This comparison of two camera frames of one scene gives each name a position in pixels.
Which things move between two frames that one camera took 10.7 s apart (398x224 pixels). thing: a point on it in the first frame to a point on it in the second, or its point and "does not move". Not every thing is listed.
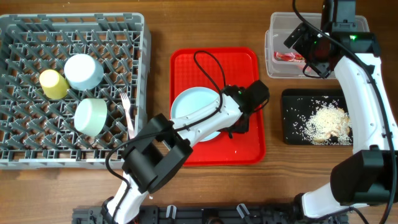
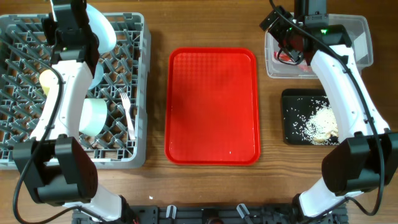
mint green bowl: x=89 y=116 does not move
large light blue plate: x=190 y=99 to x=105 y=33
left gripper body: x=240 y=127 to x=53 y=29
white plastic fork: x=127 y=104 does not move
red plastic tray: x=216 y=68 does not move
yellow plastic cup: x=53 y=84 does not move
